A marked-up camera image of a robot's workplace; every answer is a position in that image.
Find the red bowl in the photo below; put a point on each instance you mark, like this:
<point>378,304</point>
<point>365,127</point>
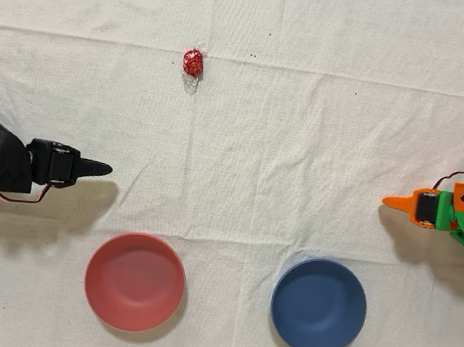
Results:
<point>135,281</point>

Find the blue bowl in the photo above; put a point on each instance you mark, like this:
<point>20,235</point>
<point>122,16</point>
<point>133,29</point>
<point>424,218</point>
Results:
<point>319,306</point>

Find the red white candy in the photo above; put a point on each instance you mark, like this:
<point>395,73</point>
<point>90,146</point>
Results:
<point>192,62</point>

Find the white tablecloth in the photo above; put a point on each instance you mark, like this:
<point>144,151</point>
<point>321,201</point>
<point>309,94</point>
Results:
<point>262,143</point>

